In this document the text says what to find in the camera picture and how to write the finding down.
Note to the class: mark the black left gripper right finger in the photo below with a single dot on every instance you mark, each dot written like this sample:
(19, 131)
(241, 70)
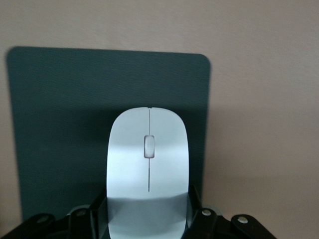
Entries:
(214, 224)

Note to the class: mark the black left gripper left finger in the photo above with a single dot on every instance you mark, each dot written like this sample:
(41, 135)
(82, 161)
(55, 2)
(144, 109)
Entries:
(74, 226)

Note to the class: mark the white computer mouse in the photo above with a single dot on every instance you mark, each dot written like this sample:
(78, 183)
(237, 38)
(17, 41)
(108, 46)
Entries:
(129, 169)

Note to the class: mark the black mouse pad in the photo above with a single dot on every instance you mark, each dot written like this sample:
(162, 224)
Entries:
(62, 99)

